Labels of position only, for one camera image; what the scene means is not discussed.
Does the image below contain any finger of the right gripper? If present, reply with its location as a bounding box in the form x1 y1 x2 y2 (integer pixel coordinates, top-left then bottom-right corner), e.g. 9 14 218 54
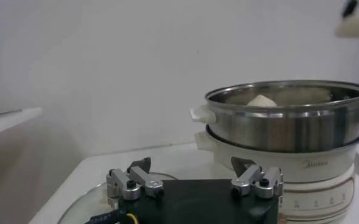
341 0 359 18

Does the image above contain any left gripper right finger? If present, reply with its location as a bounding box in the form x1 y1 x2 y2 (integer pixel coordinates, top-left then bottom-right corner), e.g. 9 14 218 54
230 156 285 200

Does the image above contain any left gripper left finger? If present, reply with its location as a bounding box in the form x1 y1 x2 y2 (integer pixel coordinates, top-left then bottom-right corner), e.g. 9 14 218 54
105 156 165 201

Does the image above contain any white steamed baozi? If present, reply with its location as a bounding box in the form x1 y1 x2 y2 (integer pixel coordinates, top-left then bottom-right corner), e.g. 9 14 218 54
335 10 359 39
246 94 278 108

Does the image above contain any glass lid with white handle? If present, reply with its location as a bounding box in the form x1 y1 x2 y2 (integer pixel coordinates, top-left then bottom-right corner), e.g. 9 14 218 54
57 172 180 224

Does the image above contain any stainless steel steamer basket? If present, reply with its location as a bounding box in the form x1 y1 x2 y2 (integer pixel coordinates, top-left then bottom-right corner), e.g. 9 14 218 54
190 80 359 153

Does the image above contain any white electric cooker pot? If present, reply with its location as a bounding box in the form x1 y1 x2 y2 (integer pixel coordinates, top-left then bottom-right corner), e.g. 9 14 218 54
194 127 359 224

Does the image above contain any white side table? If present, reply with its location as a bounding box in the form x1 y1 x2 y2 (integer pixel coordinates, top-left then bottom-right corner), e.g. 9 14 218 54
0 107 43 141

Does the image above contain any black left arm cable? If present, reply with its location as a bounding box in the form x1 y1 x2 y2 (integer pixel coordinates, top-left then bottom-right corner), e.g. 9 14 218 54
84 209 139 224

